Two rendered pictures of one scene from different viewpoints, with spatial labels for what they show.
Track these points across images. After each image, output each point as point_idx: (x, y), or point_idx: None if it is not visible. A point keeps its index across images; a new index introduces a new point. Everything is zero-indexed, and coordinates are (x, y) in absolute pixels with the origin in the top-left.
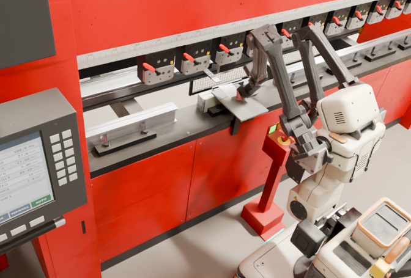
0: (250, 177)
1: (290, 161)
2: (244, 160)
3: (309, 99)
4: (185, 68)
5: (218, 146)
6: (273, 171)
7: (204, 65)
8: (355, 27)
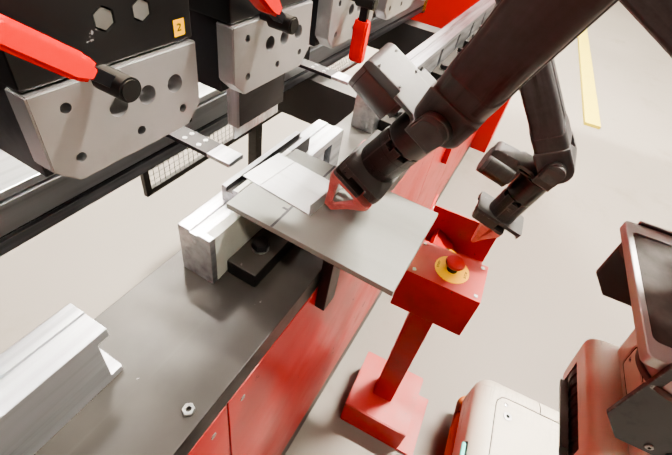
0: (342, 340)
1: (645, 405)
2: (337, 325)
3: (510, 146)
4: (53, 139)
5: (290, 354)
6: (412, 332)
7: (176, 99)
8: None
